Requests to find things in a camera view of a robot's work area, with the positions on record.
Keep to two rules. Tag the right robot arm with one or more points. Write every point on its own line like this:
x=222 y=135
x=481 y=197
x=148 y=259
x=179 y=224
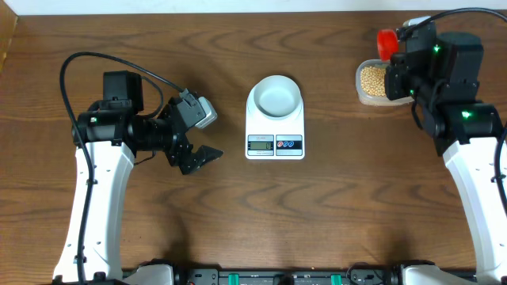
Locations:
x=439 y=71

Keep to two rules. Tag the grey round bowl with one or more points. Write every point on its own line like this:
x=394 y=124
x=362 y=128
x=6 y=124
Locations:
x=277 y=97

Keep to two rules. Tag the pile of soybeans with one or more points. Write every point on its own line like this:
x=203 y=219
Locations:
x=372 y=81

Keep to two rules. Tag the red measuring scoop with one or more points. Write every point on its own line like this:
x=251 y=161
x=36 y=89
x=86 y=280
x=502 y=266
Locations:
x=387 y=43

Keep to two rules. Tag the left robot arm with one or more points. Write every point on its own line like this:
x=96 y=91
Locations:
x=108 y=137

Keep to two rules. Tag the white digital kitchen scale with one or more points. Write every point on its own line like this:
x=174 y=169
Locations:
x=270 y=139

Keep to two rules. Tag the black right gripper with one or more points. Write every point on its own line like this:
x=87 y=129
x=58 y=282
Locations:
x=392 y=77

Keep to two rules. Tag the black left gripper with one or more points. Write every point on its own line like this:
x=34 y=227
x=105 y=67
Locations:
x=177 y=154

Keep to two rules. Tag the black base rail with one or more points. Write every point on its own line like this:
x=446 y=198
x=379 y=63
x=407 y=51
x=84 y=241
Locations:
x=357 y=274

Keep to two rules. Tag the clear plastic container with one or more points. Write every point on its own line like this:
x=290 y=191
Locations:
x=376 y=101

